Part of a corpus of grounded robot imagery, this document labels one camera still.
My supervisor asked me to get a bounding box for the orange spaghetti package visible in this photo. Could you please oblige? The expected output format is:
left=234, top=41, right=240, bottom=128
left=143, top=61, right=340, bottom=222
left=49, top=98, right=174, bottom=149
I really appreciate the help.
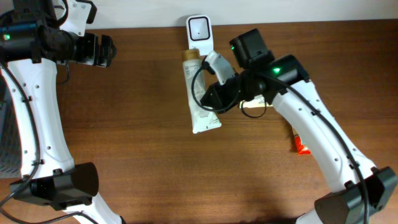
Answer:
left=292, top=128, right=311, bottom=155

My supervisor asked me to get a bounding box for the white barcode scanner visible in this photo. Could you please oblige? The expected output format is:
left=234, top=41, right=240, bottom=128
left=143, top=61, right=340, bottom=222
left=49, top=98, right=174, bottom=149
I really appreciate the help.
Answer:
left=185, top=15, right=214, bottom=56

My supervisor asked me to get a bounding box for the white tube with cork cap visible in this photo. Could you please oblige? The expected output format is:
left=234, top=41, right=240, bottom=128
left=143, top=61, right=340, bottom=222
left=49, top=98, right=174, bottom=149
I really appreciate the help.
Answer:
left=181, top=49, right=223, bottom=135

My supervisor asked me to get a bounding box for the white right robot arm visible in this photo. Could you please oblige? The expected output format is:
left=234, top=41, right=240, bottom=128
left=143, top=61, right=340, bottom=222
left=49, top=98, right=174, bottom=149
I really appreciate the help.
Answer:
left=198, top=29, right=397, bottom=224

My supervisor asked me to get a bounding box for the cream yellow food pouch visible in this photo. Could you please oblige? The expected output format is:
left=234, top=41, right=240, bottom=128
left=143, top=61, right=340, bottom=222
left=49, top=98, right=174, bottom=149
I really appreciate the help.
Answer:
left=239, top=95, right=272, bottom=109

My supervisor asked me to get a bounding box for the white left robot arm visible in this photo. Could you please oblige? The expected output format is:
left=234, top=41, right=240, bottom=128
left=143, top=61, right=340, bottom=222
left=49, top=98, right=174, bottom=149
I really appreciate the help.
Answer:
left=1, top=1, right=123, bottom=223

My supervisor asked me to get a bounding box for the grey plastic mesh basket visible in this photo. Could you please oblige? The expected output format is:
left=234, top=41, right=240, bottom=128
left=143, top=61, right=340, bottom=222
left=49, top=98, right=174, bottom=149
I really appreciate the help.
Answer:
left=1, top=80, right=22, bottom=179

